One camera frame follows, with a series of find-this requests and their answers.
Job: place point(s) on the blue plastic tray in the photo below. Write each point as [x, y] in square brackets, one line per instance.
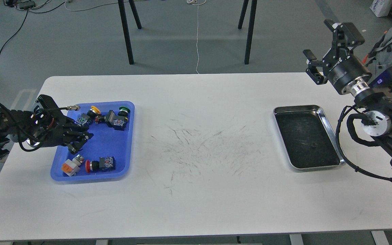
[106, 142]

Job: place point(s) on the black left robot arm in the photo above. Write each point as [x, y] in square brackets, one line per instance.
[13, 125]

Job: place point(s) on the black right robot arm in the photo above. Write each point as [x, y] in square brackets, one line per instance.
[369, 121]

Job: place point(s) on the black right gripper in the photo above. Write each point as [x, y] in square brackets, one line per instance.
[342, 69]

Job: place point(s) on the green push button switch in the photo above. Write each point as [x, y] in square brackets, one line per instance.
[118, 121]

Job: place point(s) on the black table leg pair left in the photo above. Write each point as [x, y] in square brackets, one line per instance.
[125, 27]

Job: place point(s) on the white cardboard box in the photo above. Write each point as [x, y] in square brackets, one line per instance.
[381, 8]

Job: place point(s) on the black table leg pair right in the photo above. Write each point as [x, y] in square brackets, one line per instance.
[251, 25]

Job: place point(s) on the black table leg pair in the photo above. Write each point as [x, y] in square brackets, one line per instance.
[125, 27]
[251, 25]

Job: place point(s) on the black power adapter on floor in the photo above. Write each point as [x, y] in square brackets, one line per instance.
[20, 4]

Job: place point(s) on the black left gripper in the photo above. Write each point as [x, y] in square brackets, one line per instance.
[48, 127]

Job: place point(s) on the grey backpack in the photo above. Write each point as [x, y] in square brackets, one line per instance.
[391, 51]

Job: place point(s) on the metal tray with black mat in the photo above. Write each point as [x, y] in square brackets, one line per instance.
[301, 125]

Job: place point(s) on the orange white switch module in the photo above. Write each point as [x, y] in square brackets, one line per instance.
[71, 166]

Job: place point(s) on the red push button switch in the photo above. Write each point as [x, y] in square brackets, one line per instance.
[103, 164]

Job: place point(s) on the yellow push button switch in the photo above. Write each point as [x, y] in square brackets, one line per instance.
[85, 119]

